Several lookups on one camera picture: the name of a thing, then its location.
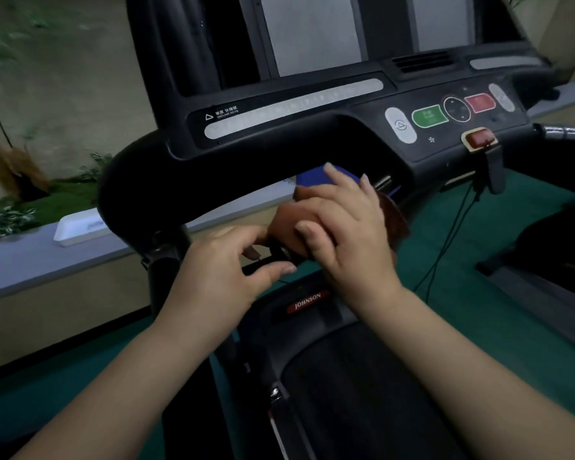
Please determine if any person's right forearm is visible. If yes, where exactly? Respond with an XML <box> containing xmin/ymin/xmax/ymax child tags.
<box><xmin>359</xmin><ymin>286</ymin><xmax>575</xmax><ymax>460</ymax></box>

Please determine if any black treadmill with button console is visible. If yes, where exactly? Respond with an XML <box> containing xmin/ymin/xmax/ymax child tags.
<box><xmin>97</xmin><ymin>0</ymin><xmax>561</xmax><ymax>460</ymax></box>

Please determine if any red safety key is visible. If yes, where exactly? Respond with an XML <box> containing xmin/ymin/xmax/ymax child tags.
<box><xmin>461</xmin><ymin>127</ymin><xmax>507</xmax><ymax>195</ymax></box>

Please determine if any white sign plate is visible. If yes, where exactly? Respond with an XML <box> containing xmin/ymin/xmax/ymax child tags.
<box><xmin>53</xmin><ymin>207</ymin><xmax>112</xmax><ymax>248</ymax></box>

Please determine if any blue cloth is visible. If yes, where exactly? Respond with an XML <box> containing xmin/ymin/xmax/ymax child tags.
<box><xmin>295</xmin><ymin>166</ymin><xmax>361</xmax><ymax>192</ymax></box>

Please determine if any person's left forearm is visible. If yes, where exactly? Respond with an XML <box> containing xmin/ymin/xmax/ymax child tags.
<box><xmin>10</xmin><ymin>322</ymin><xmax>233</xmax><ymax>460</ymax></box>

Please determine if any person's left hand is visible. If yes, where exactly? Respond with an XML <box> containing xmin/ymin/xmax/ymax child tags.
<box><xmin>156</xmin><ymin>225</ymin><xmax>298</xmax><ymax>353</ymax></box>

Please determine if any black safety key cord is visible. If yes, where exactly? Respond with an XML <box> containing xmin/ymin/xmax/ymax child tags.
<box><xmin>411</xmin><ymin>179</ymin><xmax>484</xmax><ymax>303</ymax></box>

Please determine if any variegated green leafy plant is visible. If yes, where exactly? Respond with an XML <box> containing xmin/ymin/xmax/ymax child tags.
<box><xmin>0</xmin><ymin>202</ymin><xmax>40</xmax><ymax>241</ymax></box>

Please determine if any brown cloth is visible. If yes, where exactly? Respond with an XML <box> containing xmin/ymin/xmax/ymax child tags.
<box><xmin>267</xmin><ymin>186</ymin><xmax>411</xmax><ymax>257</ymax></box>

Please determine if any small green fern plant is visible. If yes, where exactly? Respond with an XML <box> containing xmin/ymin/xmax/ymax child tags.
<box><xmin>75</xmin><ymin>152</ymin><xmax>114</xmax><ymax>185</ymax></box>

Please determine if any grey planter ledge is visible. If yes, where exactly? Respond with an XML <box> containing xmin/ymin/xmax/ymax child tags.
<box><xmin>0</xmin><ymin>178</ymin><xmax>298</xmax><ymax>305</ymax></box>

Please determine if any black treadmill with silver grip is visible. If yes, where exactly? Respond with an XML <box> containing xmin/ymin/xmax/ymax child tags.
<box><xmin>476</xmin><ymin>123</ymin><xmax>575</xmax><ymax>352</ymax></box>

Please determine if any person's right hand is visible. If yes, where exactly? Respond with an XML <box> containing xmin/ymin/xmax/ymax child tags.
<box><xmin>294</xmin><ymin>162</ymin><xmax>405</xmax><ymax>313</ymax></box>

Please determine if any brown dried grass tuft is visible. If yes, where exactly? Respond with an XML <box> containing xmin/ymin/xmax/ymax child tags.
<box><xmin>0</xmin><ymin>136</ymin><xmax>51</xmax><ymax>203</ymax></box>

